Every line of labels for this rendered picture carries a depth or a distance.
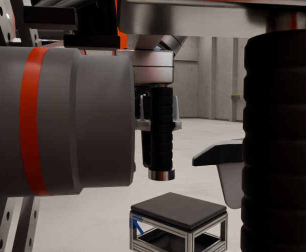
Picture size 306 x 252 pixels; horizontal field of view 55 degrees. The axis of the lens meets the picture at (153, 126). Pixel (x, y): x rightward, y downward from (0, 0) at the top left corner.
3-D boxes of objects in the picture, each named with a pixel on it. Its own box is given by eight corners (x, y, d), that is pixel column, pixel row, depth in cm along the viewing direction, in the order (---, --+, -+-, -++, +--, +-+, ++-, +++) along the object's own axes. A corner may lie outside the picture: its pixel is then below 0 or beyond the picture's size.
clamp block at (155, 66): (114, 85, 48) (114, 52, 48) (168, 85, 49) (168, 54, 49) (114, 82, 43) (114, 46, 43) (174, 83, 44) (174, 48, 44)
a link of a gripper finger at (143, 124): (131, 93, 45) (136, 96, 54) (131, 131, 46) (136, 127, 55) (151, 93, 45) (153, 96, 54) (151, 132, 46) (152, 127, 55)
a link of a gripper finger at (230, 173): (194, 223, 22) (293, 210, 25) (194, 146, 22) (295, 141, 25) (178, 209, 25) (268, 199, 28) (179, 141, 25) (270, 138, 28)
